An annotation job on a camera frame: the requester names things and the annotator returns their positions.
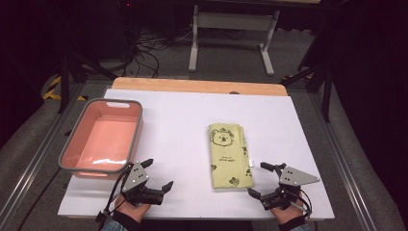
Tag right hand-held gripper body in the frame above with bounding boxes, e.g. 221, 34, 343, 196
259, 165, 321, 212

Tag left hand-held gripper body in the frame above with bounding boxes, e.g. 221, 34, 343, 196
120, 162, 165, 207

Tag yellow koala print cloth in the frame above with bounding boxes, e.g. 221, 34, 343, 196
208, 122, 255, 190

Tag pink basin with grey rim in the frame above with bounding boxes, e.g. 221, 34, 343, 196
58, 97, 144, 180

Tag person's left hand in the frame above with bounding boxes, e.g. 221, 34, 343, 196
115, 193, 152, 223

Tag person's right hand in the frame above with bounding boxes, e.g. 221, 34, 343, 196
269, 197, 305, 225

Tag white table cover sheet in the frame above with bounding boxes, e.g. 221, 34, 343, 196
57, 89, 336, 221

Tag black tripod stand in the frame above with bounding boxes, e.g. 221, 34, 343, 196
281, 61, 335, 123
57, 51, 118, 115

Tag yellow black hazard tape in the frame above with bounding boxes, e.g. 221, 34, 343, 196
42, 74, 89, 102

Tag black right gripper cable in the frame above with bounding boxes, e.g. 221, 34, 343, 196
288, 187, 313, 219

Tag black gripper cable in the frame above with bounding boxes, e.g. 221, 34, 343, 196
288, 187, 313, 219
94, 162, 135, 223

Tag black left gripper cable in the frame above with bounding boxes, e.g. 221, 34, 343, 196
94, 162, 135, 223

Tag aluminium floor rail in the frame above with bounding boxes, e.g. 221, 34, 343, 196
0, 81, 89, 227
308, 92, 377, 231

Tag black cables on floor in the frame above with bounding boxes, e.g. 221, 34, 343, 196
126, 27, 194, 79

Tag white metal desk frame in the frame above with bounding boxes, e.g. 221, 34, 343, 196
188, 2, 281, 77

